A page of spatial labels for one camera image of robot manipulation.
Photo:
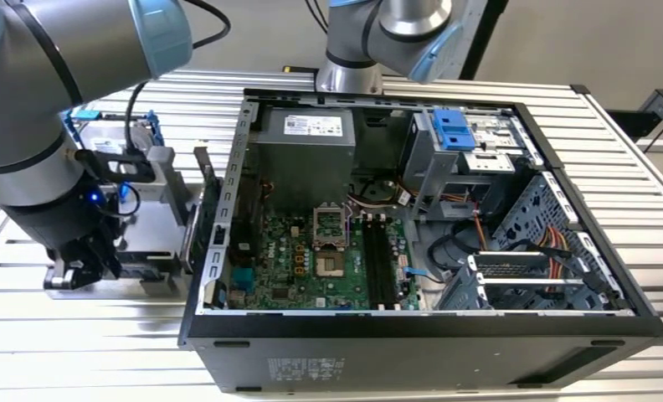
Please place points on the grey metal drive cage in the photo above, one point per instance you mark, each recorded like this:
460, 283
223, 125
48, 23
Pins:
426, 167

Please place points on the green graphics card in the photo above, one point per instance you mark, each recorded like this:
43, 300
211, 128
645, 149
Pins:
211, 201

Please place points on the grey metal disk bay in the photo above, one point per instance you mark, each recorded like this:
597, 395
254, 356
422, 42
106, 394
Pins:
510, 259

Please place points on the black slanted post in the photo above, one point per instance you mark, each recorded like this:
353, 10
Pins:
490, 42

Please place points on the thin metal locking lever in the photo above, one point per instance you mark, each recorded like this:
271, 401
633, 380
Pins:
347, 228

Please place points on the grey power supply unit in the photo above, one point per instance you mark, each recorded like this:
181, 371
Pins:
303, 163

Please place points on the silver wrist camera black mount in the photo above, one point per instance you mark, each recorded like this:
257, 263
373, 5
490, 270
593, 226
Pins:
100, 163

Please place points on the yellow black plug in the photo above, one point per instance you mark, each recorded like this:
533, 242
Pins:
295, 68

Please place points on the hard disk in blue carrier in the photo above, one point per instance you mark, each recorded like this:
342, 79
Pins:
106, 132

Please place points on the blue plastic drive latch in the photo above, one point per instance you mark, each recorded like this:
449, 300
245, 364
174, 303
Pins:
452, 130

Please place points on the blue expansion slot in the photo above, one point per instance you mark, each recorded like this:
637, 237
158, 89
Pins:
243, 279

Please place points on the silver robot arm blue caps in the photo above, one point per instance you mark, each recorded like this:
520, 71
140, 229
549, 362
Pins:
58, 42

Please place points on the CPU socket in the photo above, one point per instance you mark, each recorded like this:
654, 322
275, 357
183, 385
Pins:
331, 266

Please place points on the black open PC case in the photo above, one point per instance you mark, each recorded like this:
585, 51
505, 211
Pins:
421, 356

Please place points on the grey parts rack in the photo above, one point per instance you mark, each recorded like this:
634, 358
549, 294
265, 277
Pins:
152, 226

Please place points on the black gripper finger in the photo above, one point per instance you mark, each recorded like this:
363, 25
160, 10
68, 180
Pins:
70, 270
106, 257

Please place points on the green motherboard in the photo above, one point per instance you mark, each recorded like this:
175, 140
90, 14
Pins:
287, 268

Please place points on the black round fan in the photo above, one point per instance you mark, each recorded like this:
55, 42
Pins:
377, 190

